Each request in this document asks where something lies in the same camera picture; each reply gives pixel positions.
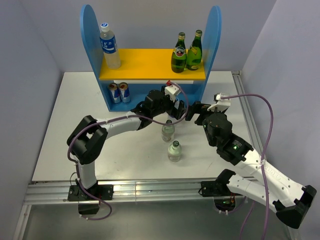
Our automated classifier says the rear clear glass bottle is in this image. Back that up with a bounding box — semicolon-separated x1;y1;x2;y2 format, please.
161;119;175;143

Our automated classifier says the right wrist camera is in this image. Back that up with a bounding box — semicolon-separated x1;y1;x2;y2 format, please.
207;92;231;113

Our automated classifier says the right Red Bull can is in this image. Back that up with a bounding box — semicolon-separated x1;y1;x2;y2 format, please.
118;82;131;104

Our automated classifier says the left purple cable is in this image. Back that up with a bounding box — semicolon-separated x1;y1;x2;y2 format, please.
67;82;190;221

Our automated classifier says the purple cable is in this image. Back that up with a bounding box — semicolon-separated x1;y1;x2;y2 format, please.
67;82;190;221
222;93;275;240

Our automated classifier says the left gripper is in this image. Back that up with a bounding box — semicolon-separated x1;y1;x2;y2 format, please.
151;86;187;120

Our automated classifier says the green Perrier lemon bottle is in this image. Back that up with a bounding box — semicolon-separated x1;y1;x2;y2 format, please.
186;29;203;71

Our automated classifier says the aluminium mounting rail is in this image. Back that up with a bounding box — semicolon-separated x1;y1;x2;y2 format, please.
23;178;207;205

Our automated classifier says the red bull can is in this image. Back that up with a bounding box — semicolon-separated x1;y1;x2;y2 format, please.
108;82;121;104
118;82;131;104

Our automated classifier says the blue and yellow shelf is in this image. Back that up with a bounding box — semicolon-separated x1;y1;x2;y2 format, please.
79;4;222;112

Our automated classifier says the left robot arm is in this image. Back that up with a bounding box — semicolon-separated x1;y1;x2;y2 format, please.
67;84;188;200

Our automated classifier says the front clear glass bottle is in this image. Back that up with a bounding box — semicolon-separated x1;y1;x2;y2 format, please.
167;140;182;162

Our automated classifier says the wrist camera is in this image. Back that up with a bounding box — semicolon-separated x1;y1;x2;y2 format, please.
164;80;182;102
207;92;231;113

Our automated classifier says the green Perrier bottle red label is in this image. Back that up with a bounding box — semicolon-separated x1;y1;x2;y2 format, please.
171;32;187;73

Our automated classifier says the left Red Bull can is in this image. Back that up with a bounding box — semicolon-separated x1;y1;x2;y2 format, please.
108;82;121;104

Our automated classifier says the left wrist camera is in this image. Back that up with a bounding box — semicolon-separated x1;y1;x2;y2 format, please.
164;80;182;102

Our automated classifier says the clear glass bottle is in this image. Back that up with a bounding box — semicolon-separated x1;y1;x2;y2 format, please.
161;119;175;143
167;140;182;162

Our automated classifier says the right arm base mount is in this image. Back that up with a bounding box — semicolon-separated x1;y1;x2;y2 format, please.
198;180;247;216

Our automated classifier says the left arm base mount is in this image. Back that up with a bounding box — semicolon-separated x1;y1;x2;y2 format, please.
67;183;114;217

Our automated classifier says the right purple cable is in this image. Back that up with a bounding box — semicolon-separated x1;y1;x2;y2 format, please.
222;93;275;240

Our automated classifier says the Pocari Sweat bottle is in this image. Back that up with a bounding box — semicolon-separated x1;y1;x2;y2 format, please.
167;97;180;122
99;22;121;69

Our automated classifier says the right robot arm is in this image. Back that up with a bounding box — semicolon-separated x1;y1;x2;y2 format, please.
185;101;317;229

